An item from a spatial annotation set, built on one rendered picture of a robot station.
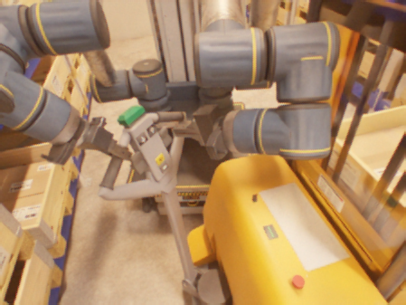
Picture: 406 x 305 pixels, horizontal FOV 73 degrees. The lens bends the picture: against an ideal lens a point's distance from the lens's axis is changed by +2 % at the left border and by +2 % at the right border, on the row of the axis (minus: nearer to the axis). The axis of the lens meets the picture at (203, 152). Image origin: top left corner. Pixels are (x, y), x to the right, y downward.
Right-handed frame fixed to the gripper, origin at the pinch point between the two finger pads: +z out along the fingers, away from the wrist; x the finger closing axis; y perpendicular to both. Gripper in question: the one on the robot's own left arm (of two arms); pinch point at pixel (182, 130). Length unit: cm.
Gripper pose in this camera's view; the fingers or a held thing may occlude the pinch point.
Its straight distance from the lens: 77.5
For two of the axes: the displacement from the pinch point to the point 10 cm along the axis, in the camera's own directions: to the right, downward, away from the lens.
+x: -3.2, -7.9, -5.2
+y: 4.9, -6.1, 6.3
